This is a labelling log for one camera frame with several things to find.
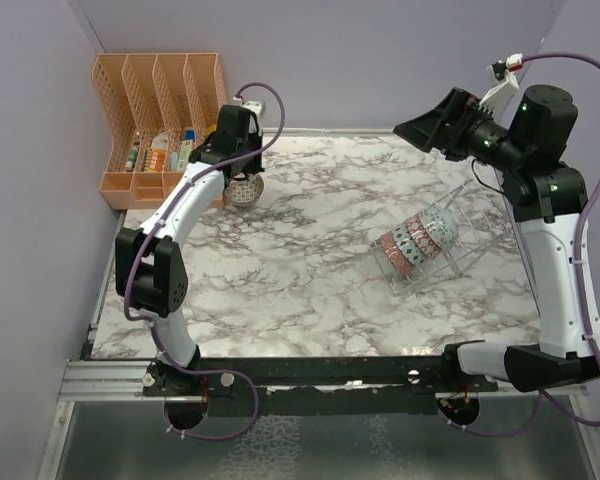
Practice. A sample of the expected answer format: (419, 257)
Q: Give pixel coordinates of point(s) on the dark blue patterned bowl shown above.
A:
(422, 238)

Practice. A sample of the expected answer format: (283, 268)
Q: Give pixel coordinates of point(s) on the pink patterned bowl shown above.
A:
(244, 192)

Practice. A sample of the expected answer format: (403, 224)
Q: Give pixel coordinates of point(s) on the aluminium frame rail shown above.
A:
(103, 381)

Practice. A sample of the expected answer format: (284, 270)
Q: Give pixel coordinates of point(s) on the light blue patterned bowl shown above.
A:
(408, 246)

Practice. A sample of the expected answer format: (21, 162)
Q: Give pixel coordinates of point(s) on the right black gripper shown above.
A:
(458, 107)

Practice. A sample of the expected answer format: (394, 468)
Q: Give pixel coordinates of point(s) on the red floral bowl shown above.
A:
(395, 256)

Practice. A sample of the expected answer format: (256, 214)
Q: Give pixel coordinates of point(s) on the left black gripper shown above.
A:
(255, 165)

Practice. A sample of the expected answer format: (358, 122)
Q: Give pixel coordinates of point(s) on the grey white patterned bowl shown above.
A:
(442, 224)

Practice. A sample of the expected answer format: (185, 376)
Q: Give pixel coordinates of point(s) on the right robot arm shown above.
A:
(548, 200)

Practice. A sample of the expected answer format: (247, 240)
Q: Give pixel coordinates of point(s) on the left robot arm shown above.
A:
(150, 274)

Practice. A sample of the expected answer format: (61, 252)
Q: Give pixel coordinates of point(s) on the black mounting base rail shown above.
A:
(308, 386)

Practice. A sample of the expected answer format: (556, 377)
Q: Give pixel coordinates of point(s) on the orange plastic file organizer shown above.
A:
(154, 102)

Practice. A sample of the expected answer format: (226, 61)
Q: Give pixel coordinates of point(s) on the white wire dish rack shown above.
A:
(482, 227)

